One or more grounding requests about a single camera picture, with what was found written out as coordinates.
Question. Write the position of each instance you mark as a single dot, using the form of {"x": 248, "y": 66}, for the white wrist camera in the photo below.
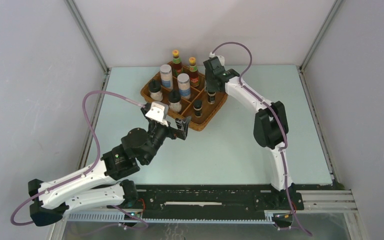
{"x": 220, "y": 58}
{"x": 156, "y": 113}

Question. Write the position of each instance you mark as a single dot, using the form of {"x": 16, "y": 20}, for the small black-cap bottle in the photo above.
{"x": 211, "y": 97}
{"x": 197, "y": 107}

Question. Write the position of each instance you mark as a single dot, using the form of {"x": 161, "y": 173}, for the clear-lid blue-label spice jar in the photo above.
{"x": 184, "y": 87}

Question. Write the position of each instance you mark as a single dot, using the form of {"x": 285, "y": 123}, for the clear-lid white spice jar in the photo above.
{"x": 166, "y": 76}

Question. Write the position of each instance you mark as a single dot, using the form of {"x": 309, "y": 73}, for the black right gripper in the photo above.
{"x": 208, "y": 85}

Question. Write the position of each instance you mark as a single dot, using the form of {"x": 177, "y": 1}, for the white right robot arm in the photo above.
{"x": 270, "y": 126}

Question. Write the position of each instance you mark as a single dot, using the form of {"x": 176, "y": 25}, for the red sauce bottle yellow cap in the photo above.
{"x": 177, "y": 63}

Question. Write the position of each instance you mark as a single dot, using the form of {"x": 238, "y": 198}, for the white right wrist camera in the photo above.
{"x": 220, "y": 58}

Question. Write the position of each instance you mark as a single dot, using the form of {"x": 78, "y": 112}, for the black-cap spice bottle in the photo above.
{"x": 174, "y": 99}
{"x": 155, "y": 90}

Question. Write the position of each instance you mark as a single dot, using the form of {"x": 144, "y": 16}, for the brown wicker divided tray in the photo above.
{"x": 209, "y": 110}

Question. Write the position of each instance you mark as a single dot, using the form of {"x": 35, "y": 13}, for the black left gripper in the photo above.
{"x": 182, "y": 125}

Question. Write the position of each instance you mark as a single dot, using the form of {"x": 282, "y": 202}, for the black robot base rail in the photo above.
{"x": 249, "y": 202}

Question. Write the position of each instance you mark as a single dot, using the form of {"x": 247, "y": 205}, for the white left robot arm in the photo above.
{"x": 102, "y": 183}

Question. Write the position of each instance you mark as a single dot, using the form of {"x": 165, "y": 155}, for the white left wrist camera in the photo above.
{"x": 156, "y": 113}

